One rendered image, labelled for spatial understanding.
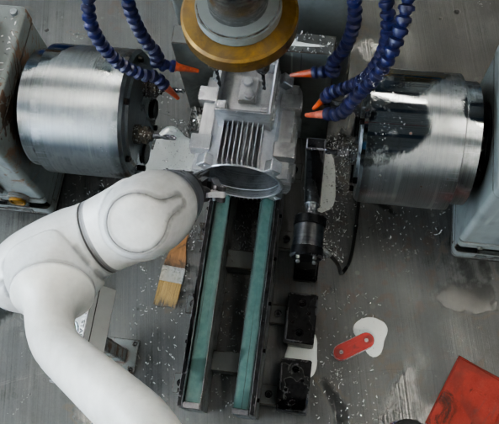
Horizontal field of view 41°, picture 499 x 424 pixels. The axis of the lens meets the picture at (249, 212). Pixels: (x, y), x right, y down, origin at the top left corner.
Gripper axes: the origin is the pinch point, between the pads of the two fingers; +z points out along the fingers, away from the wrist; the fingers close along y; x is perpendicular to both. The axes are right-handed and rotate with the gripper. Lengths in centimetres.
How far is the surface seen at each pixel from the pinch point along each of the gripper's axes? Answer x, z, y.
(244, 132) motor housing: -8.7, 5.9, -6.1
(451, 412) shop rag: 42, 10, -50
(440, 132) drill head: -11.9, 0.6, -39.6
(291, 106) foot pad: -13.9, 11.3, -13.9
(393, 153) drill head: -7.7, 0.6, -32.3
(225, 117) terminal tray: -11.1, 4.6, -2.8
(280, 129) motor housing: -9.6, 10.0, -12.3
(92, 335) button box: 26.2, -11.4, 14.6
